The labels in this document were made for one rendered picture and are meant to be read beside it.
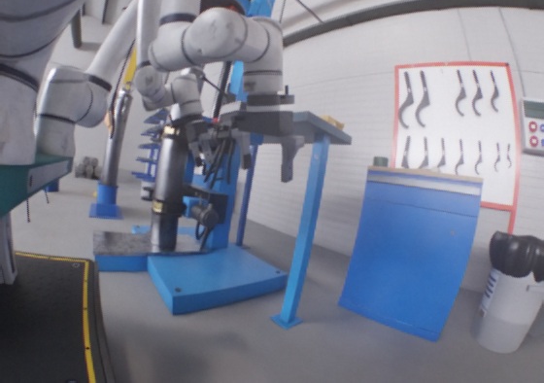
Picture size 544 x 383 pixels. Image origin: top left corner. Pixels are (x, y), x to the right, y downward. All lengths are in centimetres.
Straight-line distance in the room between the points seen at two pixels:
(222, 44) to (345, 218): 261
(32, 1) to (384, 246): 147
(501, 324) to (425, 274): 64
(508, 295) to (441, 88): 212
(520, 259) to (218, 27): 151
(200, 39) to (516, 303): 167
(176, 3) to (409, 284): 150
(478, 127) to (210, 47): 251
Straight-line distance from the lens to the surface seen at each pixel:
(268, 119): 47
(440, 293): 139
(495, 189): 253
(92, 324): 68
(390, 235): 137
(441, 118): 265
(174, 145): 160
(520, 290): 151
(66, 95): 79
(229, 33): 35
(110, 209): 289
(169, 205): 141
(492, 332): 162
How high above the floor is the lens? 76
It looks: level
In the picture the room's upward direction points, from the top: 10 degrees clockwise
